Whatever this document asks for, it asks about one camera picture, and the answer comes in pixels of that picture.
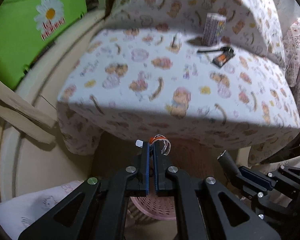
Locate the bear print bed sheet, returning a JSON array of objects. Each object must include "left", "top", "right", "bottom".
[{"left": 58, "top": 0, "right": 300, "bottom": 157}]

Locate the black plastic spoon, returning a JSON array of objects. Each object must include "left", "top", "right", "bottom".
[{"left": 197, "top": 46, "right": 234, "bottom": 54}]

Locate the orange string bundle with tag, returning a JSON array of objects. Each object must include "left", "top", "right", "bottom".
[{"left": 135, "top": 134, "right": 171, "bottom": 157}]

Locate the green plastic storage box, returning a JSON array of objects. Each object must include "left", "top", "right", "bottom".
[{"left": 0, "top": 0, "right": 87, "bottom": 89}]

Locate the cream wooden shelf unit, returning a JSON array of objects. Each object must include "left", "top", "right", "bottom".
[{"left": 0, "top": 0, "right": 105, "bottom": 202}]

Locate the pink plastic waste basket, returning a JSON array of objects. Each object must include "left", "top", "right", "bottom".
[{"left": 130, "top": 195, "right": 176, "bottom": 221}]

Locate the purple checkered carton box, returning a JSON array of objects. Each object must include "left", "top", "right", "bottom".
[{"left": 202, "top": 13, "right": 226, "bottom": 47}]

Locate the black orange snack wrapper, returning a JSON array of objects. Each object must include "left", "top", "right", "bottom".
[{"left": 212, "top": 51, "right": 235, "bottom": 68}]

